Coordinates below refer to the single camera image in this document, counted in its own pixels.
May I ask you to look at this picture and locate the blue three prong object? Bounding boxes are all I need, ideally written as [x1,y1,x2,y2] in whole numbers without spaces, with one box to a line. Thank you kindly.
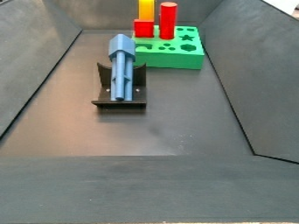
[108,34,136,101]

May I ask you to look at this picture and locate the green shape sorter block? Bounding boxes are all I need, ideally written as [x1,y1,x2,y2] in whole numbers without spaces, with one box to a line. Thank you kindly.
[132,25,204,70]

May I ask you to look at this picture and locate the red square peg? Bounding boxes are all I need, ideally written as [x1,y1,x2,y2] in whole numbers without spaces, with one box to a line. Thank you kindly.
[134,19,155,38]

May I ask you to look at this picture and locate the red cylinder peg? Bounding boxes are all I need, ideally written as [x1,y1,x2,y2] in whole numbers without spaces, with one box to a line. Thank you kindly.
[159,2,178,39]

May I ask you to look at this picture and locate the yellow rectangular peg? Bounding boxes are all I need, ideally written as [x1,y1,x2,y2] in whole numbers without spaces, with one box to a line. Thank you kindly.
[138,0,155,20]

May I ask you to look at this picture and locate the black fixture bracket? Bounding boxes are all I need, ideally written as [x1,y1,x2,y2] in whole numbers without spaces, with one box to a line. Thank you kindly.
[91,62,148,107]

